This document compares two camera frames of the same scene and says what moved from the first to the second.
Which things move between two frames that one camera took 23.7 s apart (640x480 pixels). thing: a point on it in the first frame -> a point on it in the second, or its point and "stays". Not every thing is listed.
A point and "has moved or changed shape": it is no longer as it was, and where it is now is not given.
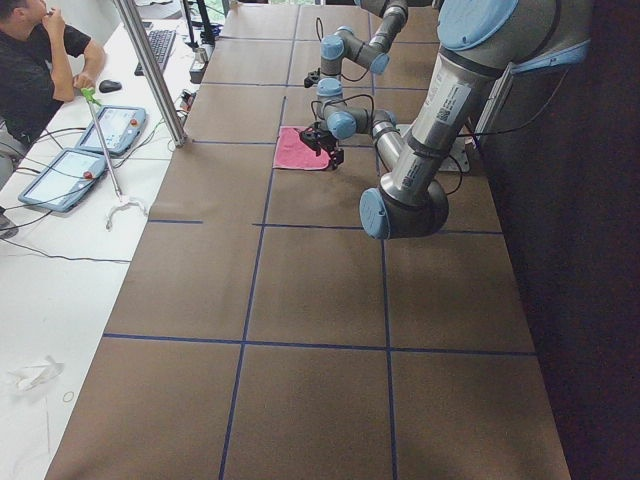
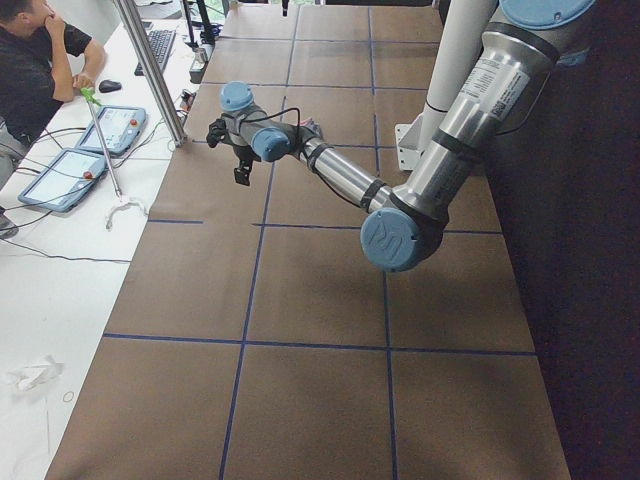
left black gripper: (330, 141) -> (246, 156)
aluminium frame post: (150, 67) stays
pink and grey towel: (294, 151) has moved or changed shape
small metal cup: (201, 54) stays
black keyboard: (162, 41) stays
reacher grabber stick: (91, 99) stays
